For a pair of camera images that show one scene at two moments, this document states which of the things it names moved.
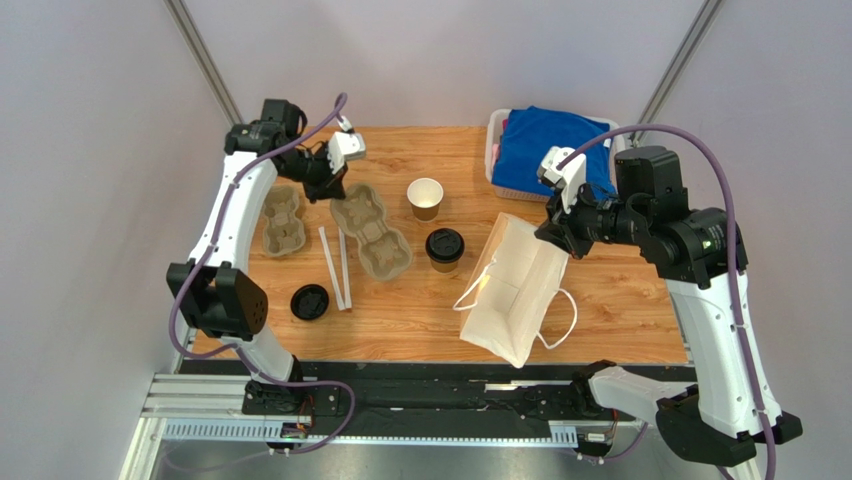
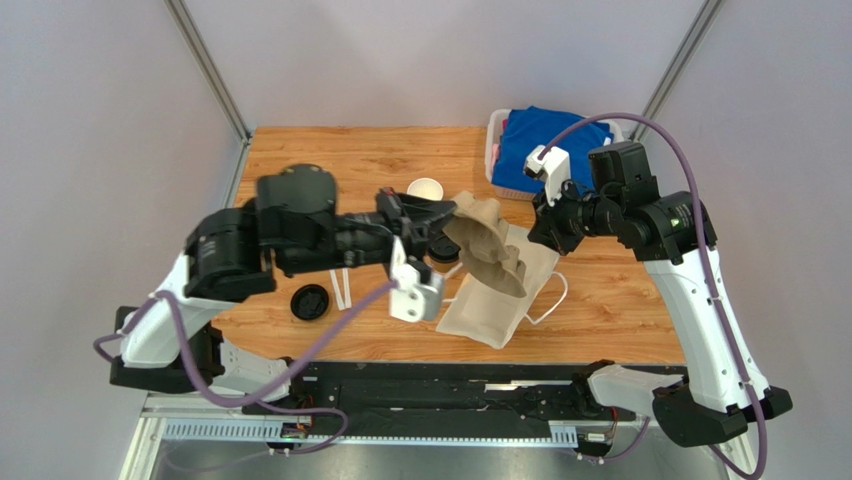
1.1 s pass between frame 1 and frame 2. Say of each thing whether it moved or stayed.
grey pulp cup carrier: moved
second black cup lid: stayed
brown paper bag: moved
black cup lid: stayed
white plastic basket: stayed
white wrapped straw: stayed
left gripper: moved
